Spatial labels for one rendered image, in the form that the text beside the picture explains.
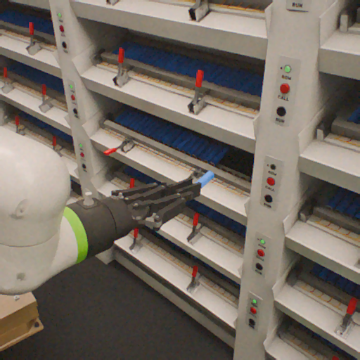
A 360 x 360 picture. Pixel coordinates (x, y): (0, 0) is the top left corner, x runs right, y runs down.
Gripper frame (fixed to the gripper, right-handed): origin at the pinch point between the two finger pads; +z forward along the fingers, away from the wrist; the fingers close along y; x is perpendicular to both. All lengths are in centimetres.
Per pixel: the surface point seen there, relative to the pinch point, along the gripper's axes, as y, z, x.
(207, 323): 7, 28, 59
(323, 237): -22.9, 19.3, 6.7
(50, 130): 95, 26, 21
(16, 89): 105, 19, 7
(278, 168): -12.5, 13.4, -6.5
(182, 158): 18.1, 19.4, 3.8
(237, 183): 0.1, 19.6, 3.7
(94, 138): 52, 16, 9
